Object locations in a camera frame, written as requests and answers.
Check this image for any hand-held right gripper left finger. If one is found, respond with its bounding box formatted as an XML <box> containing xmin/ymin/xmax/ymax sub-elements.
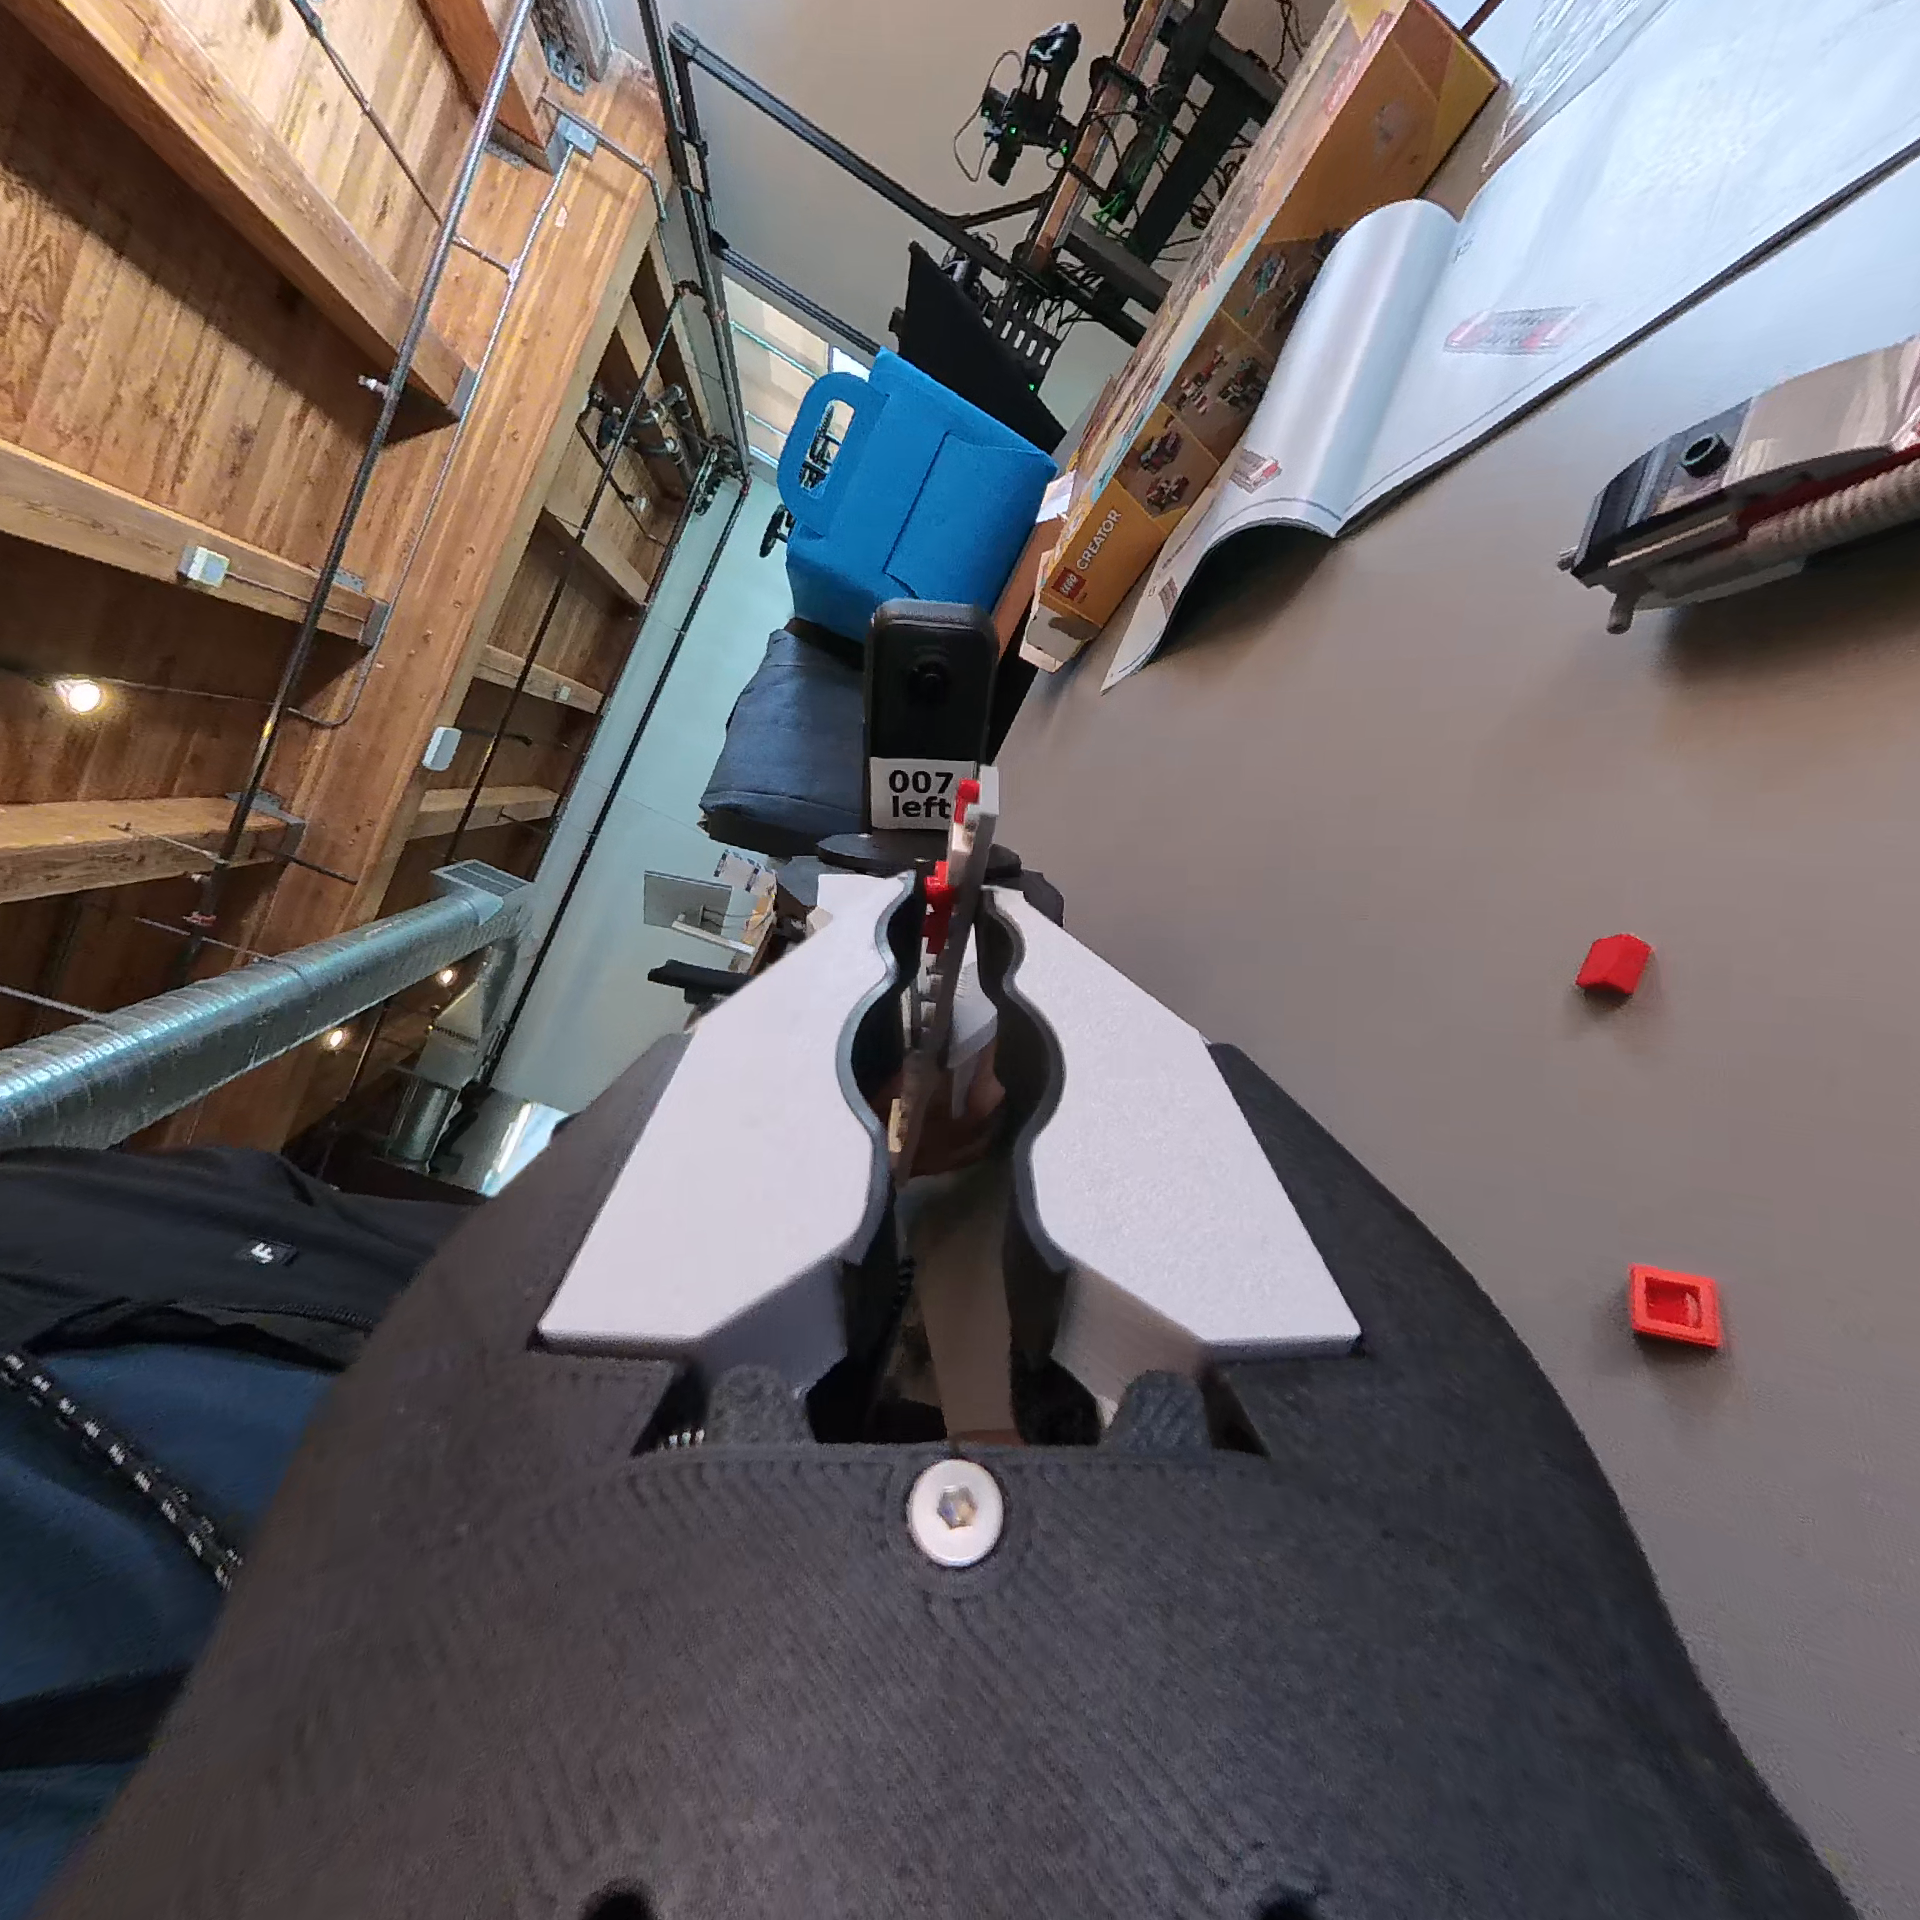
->
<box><xmin>536</xmin><ymin>867</ymin><xmax>918</xmax><ymax>1386</ymax></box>

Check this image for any yellow toy brick set box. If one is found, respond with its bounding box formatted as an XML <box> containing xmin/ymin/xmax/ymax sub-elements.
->
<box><xmin>1018</xmin><ymin>0</ymin><xmax>1502</xmax><ymax>670</ymax></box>

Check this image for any silver ventilation duct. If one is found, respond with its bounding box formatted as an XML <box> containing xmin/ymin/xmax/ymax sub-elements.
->
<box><xmin>0</xmin><ymin>863</ymin><xmax>536</xmax><ymax>1149</ymax></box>

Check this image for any black monitor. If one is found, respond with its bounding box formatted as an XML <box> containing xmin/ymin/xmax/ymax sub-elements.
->
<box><xmin>894</xmin><ymin>238</ymin><xmax>1079</xmax><ymax>449</ymax></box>

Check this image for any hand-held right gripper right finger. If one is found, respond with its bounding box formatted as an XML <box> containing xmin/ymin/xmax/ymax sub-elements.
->
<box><xmin>974</xmin><ymin>884</ymin><xmax>1368</xmax><ymax>1426</ymax></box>

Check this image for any black white drawstring cord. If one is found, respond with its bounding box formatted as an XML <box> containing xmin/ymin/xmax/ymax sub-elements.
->
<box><xmin>0</xmin><ymin>1347</ymin><xmax>243</xmax><ymax>1593</ymax></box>

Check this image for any open instruction booklet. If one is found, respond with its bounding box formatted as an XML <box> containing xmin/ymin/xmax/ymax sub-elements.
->
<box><xmin>1099</xmin><ymin>0</ymin><xmax>1920</xmax><ymax>696</ymax></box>

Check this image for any person's blue garment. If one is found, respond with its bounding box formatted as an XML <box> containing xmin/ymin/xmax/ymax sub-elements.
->
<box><xmin>0</xmin><ymin>1320</ymin><xmax>363</xmax><ymax>1920</ymax></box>

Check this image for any black metal equipment stand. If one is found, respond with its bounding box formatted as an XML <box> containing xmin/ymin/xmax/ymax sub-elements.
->
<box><xmin>1034</xmin><ymin>0</ymin><xmax>1293</xmax><ymax>345</ymax></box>

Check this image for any black camera with green lights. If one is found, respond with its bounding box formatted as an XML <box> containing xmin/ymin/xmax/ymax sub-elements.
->
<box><xmin>961</xmin><ymin>23</ymin><xmax>1084</xmax><ymax>189</ymax></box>

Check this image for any grey black toy brick vehicle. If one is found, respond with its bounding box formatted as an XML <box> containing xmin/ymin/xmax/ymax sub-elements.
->
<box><xmin>1556</xmin><ymin>335</ymin><xmax>1920</xmax><ymax>633</ymax></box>

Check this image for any person's black jacket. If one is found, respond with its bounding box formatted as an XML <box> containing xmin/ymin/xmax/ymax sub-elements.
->
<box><xmin>0</xmin><ymin>1144</ymin><xmax>497</xmax><ymax>1367</ymax></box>

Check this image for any grey toy brick plate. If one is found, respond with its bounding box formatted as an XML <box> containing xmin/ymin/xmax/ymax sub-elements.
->
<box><xmin>898</xmin><ymin>767</ymin><xmax>1038</xmax><ymax>1114</ymax></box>

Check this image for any grey desk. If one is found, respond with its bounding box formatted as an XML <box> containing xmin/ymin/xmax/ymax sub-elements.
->
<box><xmin>975</xmin><ymin>133</ymin><xmax>1920</xmax><ymax>1920</ymax></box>

